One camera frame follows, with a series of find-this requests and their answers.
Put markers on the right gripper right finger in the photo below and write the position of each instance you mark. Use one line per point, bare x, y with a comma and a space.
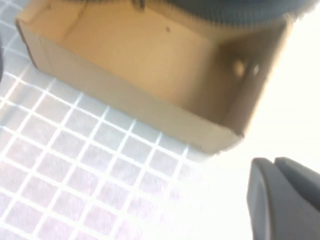
300, 177

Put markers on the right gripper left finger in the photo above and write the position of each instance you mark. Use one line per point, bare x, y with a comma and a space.
270, 212

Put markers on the black knit sneaker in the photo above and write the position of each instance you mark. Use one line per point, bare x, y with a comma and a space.
237, 10

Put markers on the brown cardboard shoe box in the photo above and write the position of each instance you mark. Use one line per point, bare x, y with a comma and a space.
140, 62

